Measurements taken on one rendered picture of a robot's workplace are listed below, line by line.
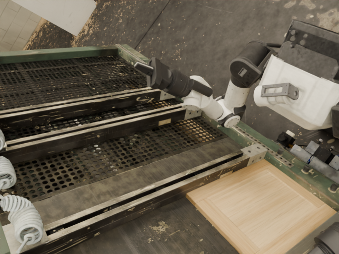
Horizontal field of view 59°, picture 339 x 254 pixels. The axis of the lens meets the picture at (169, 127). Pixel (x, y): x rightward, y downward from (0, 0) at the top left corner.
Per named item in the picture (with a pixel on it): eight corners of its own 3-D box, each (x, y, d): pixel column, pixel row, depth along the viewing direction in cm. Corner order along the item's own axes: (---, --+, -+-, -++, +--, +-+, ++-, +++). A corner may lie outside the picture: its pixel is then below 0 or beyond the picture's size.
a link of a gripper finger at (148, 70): (138, 61, 97) (154, 68, 101) (133, 67, 99) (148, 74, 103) (138, 64, 96) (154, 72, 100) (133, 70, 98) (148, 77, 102)
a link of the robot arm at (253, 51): (239, 65, 123) (248, 38, 112) (259, 74, 120) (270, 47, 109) (226, 81, 117) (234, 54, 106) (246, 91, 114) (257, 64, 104)
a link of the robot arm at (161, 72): (158, 50, 102) (184, 64, 109) (142, 67, 108) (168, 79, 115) (160, 77, 95) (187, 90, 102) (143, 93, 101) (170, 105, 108)
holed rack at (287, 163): (293, 166, 135) (294, 165, 135) (290, 168, 133) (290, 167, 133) (118, 44, 239) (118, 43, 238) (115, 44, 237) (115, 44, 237)
